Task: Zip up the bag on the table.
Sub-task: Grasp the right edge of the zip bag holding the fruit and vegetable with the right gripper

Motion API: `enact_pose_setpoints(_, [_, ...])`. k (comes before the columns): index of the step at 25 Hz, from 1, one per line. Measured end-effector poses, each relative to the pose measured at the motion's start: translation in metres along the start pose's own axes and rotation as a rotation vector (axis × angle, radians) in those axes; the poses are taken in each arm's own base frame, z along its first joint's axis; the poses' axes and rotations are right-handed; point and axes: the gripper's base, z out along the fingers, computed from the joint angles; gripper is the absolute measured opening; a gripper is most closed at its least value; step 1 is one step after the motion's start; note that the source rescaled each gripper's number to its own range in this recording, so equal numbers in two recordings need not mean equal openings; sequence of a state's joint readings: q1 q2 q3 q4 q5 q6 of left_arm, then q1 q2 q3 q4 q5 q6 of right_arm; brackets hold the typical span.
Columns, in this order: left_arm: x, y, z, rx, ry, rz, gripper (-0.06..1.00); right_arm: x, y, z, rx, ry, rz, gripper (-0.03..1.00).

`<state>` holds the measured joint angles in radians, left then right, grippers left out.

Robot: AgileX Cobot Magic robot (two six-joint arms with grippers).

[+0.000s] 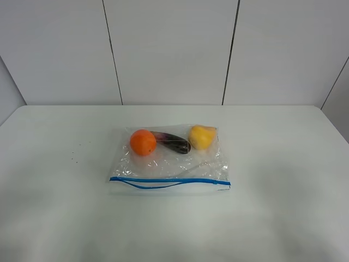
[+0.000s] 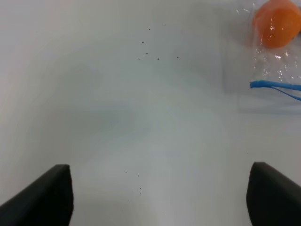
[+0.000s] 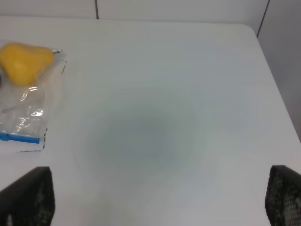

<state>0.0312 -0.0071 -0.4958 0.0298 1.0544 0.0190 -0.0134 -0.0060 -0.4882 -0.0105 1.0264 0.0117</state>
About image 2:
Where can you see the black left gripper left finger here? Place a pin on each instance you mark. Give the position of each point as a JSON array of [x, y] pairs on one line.
[[48, 201]]

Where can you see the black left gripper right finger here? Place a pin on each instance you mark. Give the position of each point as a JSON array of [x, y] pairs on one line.
[[272, 199]]

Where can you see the orange fruit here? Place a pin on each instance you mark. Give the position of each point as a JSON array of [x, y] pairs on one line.
[[277, 23]]

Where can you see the clear zip bag blue seal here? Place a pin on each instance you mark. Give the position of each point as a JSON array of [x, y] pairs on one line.
[[261, 80]]

